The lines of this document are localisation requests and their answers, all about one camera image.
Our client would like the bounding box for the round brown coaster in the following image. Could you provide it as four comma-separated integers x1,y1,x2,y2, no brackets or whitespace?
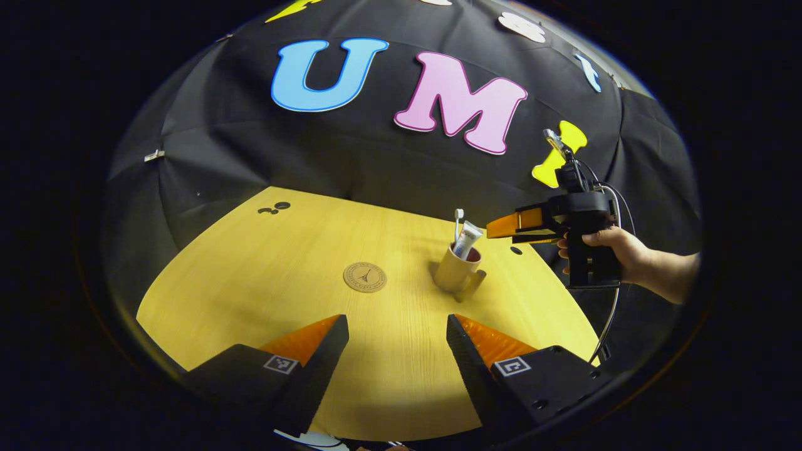
343,262,388,293

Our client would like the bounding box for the black backdrop cloth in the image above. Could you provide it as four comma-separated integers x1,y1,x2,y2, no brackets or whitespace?
103,0,702,351

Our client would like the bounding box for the white toothpaste tube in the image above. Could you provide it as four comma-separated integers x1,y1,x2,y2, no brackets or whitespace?
452,220,484,261

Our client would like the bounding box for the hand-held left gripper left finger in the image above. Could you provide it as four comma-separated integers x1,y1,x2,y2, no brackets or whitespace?
182,314,350,437

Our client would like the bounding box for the wooden desktop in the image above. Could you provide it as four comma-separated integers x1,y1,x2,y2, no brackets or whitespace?
137,186,601,442

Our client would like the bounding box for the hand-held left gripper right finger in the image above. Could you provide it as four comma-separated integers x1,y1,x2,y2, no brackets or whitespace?
446,314,612,434

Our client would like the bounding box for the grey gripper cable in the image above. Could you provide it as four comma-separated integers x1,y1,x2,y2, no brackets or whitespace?
588,160,637,366

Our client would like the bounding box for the beige cup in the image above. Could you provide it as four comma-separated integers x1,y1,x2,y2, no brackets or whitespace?
434,243,487,303

